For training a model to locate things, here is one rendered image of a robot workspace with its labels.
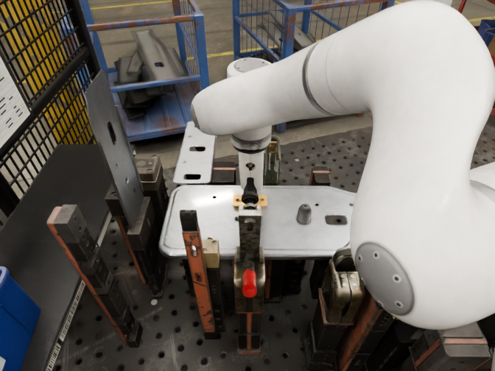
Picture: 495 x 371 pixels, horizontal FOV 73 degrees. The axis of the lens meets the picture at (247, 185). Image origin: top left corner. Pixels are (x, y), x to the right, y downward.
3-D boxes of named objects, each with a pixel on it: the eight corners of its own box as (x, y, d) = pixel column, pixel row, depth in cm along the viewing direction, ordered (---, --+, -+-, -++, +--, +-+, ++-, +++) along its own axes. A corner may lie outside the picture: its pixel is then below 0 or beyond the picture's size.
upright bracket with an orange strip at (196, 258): (216, 334, 90) (197, 209, 55) (216, 339, 89) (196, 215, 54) (205, 334, 90) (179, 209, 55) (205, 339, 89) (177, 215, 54)
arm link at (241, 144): (272, 143, 64) (271, 154, 66) (270, 117, 71) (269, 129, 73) (228, 142, 64) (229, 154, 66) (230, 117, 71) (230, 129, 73)
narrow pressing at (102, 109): (146, 196, 84) (106, 65, 61) (134, 233, 76) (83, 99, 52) (143, 196, 84) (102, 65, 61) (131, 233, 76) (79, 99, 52)
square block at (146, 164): (179, 237, 112) (160, 153, 87) (175, 258, 107) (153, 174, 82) (155, 237, 113) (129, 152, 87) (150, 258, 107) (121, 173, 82)
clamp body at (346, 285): (331, 330, 90) (364, 249, 65) (339, 377, 82) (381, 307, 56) (297, 330, 91) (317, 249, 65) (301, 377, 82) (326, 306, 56)
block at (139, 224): (169, 262, 105) (150, 196, 85) (162, 298, 97) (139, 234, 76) (160, 262, 105) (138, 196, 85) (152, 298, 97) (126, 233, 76)
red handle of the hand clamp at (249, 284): (260, 246, 65) (264, 285, 50) (260, 257, 66) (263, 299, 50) (239, 246, 65) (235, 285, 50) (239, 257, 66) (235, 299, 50)
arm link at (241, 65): (236, 146, 63) (279, 133, 66) (235, 81, 54) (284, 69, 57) (219, 124, 69) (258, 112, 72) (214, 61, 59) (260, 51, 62)
